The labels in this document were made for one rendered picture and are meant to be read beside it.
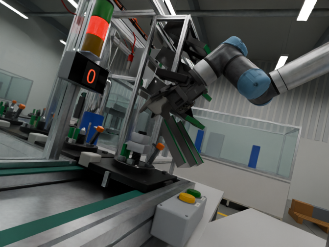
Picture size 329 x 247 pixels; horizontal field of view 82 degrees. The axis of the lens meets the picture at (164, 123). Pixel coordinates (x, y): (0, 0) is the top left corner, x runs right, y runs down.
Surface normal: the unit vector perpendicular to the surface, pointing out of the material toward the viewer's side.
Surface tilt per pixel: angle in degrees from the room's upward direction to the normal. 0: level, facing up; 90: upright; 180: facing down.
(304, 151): 90
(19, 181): 90
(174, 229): 90
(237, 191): 90
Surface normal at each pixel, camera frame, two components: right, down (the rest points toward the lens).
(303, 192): -0.35, -0.16
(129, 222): 0.89, 0.21
